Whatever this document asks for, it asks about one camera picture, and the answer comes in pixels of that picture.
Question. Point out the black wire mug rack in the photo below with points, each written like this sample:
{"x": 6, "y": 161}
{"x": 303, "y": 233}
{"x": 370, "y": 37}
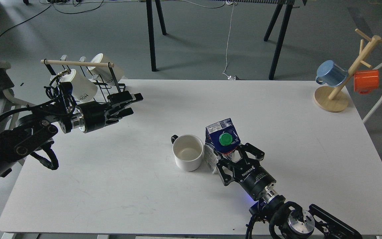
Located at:
{"x": 81, "y": 67}

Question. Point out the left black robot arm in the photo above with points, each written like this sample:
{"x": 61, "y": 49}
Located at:
{"x": 33, "y": 135}

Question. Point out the white mug front on rack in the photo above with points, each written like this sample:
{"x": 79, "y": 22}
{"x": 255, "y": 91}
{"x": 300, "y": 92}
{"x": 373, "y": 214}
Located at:
{"x": 83, "y": 90}

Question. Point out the white mug on rack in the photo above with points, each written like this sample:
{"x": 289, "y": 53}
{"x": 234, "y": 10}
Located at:
{"x": 105, "y": 72}
{"x": 83, "y": 90}

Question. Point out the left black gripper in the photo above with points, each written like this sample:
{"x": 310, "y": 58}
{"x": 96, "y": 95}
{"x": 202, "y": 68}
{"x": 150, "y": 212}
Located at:
{"x": 94, "y": 114}

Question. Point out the white mug rear on rack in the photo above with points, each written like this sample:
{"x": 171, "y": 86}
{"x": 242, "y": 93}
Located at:
{"x": 105, "y": 72}

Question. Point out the orange mug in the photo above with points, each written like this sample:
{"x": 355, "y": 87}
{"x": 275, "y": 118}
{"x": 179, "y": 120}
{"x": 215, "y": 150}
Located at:
{"x": 365, "y": 81}

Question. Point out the white ceramic mug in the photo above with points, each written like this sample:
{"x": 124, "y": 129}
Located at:
{"x": 188, "y": 151}

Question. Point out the blue mug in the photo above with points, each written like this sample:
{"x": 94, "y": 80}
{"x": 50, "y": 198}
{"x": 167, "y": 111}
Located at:
{"x": 331, "y": 74}

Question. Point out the black trestle table legs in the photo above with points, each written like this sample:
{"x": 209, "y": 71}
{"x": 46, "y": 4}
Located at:
{"x": 289, "y": 4}
{"x": 150, "y": 23}

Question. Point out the wooden mug tree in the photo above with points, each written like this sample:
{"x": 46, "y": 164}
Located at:
{"x": 332, "y": 99}

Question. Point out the black trestle table legs left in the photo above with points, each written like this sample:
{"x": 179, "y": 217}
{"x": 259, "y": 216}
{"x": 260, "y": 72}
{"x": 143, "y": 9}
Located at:
{"x": 150, "y": 23}

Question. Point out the blue white milk carton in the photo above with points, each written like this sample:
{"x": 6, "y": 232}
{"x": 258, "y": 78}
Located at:
{"x": 221, "y": 138}

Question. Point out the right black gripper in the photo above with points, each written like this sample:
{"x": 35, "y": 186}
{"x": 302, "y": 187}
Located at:
{"x": 249, "y": 173}

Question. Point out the black trestle table legs right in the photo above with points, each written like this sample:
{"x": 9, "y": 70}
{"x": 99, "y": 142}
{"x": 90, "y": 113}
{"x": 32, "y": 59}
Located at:
{"x": 289, "y": 4}

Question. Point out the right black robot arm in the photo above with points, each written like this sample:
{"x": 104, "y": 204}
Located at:
{"x": 286, "y": 219}

